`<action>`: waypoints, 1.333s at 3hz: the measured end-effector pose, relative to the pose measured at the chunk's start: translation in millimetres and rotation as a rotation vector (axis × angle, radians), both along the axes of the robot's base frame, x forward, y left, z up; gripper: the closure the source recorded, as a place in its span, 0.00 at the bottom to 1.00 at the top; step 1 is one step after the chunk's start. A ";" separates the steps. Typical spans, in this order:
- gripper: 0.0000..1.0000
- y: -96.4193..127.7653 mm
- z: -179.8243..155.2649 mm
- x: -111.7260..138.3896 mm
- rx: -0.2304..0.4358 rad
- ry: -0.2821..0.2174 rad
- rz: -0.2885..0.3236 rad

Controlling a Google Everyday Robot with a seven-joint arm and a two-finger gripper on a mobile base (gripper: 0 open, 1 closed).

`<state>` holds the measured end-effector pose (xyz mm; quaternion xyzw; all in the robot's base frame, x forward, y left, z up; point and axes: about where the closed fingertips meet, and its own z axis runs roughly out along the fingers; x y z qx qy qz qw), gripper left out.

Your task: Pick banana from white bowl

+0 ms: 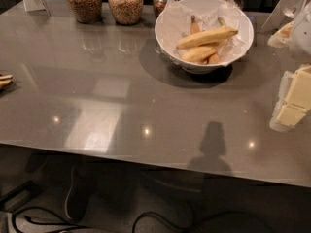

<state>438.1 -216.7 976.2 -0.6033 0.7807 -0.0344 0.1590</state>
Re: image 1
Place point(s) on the bottom banana under pile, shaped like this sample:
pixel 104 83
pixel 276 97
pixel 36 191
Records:
pixel 214 59

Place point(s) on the small upright banana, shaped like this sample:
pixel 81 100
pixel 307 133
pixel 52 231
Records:
pixel 194 27

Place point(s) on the white ceramic bowl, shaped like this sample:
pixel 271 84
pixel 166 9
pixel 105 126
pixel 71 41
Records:
pixel 168 50

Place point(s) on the left glass grain jar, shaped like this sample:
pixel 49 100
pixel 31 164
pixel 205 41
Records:
pixel 86 11

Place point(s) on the yellow banana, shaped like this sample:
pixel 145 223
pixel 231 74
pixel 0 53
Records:
pixel 206 37
pixel 202 53

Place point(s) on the glass grain jar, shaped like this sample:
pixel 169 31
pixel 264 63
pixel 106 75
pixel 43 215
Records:
pixel 126 12
pixel 86 11

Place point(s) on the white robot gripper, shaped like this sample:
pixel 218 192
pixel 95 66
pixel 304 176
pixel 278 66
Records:
pixel 301 36

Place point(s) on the black table base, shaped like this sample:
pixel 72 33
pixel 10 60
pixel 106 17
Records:
pixel 111 181

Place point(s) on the white stand right back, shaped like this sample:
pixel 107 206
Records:
pixel 286 9

